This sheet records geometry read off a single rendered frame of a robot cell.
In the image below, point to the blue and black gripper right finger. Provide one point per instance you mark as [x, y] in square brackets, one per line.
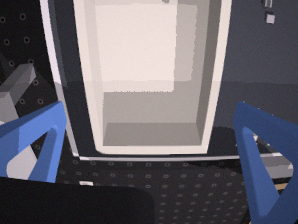
[261, 192]

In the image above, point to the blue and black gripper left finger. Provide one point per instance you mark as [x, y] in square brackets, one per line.
[18, 134]

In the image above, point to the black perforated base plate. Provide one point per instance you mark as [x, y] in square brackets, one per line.
[185, 192]

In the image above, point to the light grey rectangular nest plate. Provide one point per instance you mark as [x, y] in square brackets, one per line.
[278, 166]

